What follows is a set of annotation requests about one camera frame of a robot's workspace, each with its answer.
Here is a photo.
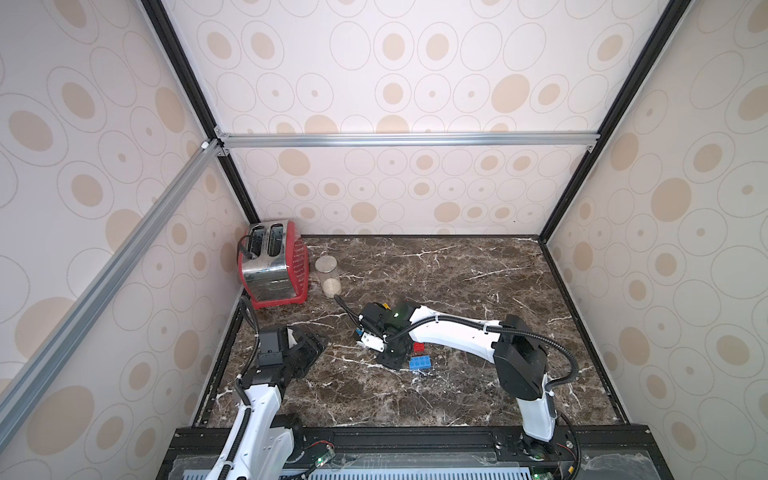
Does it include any white lego brick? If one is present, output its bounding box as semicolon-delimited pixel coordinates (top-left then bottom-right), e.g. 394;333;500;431
360;332;386;352

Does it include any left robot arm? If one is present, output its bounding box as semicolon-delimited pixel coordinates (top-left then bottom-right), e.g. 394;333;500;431
207;296;326;479

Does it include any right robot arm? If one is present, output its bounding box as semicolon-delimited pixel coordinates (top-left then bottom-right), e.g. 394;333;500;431
346;301;579;443

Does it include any long blue lego brick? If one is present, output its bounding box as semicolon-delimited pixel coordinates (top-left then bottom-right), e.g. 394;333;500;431
408;355;432;371

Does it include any red and chrome toaster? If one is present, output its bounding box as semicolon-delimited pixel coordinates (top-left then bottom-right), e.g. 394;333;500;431
237;219;309;309

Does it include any left aluminium frame bar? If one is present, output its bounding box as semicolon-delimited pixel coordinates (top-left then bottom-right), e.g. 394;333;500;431
1;139;222;449

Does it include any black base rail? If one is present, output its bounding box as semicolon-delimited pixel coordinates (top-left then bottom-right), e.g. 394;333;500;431
157;424;673;480

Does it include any horizontal aluminium frame bar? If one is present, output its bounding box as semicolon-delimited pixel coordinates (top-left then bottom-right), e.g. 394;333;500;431
221;131;600;149

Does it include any left black corner post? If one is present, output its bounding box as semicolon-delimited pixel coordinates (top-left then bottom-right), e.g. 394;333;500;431
140;0;260;223

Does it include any black corner post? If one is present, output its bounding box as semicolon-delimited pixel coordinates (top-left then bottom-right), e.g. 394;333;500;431
140;0;260;223
539;0;692;246

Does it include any right black corner post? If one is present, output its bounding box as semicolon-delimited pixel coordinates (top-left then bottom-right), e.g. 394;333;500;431
539;0;692;246

